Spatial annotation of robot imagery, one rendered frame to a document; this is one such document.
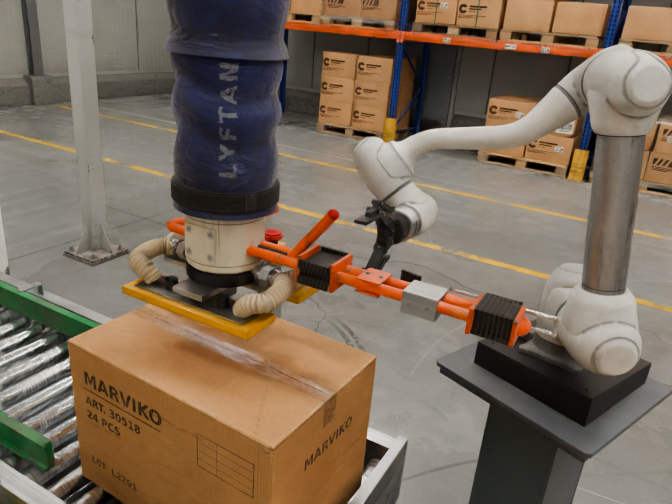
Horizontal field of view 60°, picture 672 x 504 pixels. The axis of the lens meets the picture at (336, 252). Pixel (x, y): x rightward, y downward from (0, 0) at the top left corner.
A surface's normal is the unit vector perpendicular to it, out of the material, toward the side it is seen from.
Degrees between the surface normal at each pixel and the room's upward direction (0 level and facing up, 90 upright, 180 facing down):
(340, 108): 86
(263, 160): 77
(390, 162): 70
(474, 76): 90
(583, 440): 0
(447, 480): 0
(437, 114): 90
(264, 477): 90
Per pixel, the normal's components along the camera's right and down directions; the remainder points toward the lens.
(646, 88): -0.04, 0.21
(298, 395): 0.08, -0.92
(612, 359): -0.02, 0.41
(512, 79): -0.51, 0.29
